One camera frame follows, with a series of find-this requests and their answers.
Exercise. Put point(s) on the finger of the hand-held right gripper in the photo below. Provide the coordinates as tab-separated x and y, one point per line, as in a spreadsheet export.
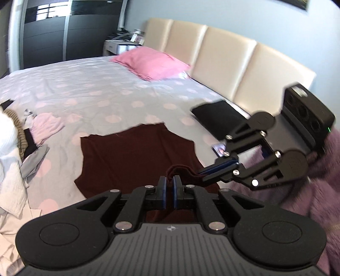
239	143
252	172

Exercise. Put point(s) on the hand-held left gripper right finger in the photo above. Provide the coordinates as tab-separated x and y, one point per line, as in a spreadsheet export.
175	191

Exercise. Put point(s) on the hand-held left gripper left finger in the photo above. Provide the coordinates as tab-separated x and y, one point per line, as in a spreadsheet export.
164	191

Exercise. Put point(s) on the maroon garment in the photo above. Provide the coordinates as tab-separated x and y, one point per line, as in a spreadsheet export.
132	154

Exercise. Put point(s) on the person's right forearm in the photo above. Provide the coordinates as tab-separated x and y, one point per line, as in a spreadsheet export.
330	159

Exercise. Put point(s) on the smartphone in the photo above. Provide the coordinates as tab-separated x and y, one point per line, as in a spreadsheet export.
220	149

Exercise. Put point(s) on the folded black garment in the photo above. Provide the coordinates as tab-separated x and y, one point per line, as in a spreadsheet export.
220	116

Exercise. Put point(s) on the cream padded headboard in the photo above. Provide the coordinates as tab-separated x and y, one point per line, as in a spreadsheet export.
225	58

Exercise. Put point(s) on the pink pillow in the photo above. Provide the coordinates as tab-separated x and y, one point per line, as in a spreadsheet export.
151	62

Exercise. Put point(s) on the polka-dot bed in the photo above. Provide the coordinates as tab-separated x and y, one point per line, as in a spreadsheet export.
93	87

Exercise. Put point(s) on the grey garment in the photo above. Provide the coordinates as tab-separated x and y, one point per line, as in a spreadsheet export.
34	162

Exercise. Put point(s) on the white nightstand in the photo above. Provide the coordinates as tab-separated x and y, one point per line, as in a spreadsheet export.
119	46

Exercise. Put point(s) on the white grey striped shirt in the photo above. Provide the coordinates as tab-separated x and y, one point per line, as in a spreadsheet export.
13	238

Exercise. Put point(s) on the brown striped garment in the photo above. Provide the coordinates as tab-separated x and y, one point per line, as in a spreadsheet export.
20	124

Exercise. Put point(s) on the dark wardrobe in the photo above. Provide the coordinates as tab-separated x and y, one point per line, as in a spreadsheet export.
53	31

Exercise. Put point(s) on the dark wall picture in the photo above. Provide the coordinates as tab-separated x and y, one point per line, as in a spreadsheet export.
296	4

